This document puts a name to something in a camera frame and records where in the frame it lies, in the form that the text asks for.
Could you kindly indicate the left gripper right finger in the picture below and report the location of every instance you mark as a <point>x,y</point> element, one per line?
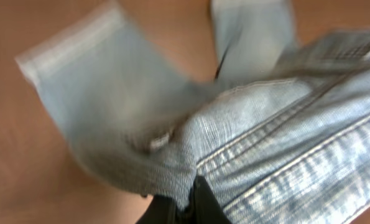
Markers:
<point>204,207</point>

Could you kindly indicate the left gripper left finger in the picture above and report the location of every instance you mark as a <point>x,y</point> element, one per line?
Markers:
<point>162,210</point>

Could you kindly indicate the light blue denim shorts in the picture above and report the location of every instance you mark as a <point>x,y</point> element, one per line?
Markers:
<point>282,135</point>

